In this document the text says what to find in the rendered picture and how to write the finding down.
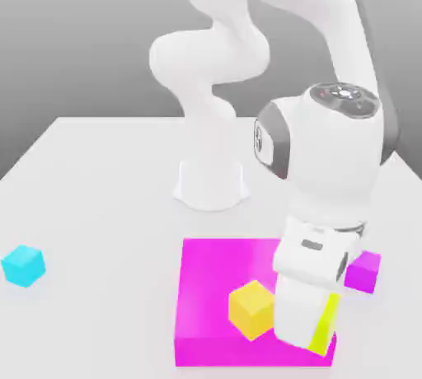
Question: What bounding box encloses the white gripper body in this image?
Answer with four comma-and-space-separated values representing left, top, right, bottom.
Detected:
272, 273, 333, 350

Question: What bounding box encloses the small lime cube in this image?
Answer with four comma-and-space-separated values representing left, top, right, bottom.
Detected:
307, 292, 341, 358

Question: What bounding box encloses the small yellow cube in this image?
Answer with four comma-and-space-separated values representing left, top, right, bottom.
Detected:
227, 279, 277, 343

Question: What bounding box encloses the small purple cube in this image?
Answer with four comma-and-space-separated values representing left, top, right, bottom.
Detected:
344, 250, 382, 295

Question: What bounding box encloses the small cyan cube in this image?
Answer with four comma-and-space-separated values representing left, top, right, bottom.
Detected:
0, 244, 47, 289

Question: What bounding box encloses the large magenta box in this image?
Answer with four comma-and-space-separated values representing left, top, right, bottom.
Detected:
173, 236, 338, 369

